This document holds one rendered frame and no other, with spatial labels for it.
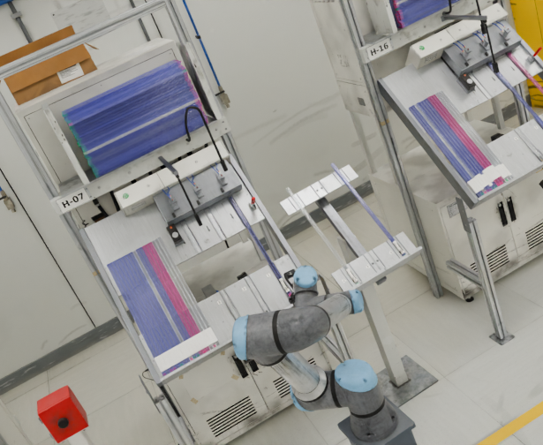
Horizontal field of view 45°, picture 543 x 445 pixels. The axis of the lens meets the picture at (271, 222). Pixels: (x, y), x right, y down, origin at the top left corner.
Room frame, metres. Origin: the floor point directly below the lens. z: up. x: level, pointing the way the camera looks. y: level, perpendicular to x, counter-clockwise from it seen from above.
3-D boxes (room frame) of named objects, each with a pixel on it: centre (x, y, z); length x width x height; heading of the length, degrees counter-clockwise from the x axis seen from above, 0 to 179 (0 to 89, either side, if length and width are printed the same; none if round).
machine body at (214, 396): (2.74, 0.41, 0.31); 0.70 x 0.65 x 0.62; 102
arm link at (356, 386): (1.61, -0.05, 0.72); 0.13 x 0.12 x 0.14; 66
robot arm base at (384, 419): (1.60, -0.05, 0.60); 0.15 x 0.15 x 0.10
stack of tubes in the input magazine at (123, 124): (2.63, 0.33, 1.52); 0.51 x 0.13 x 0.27; 102
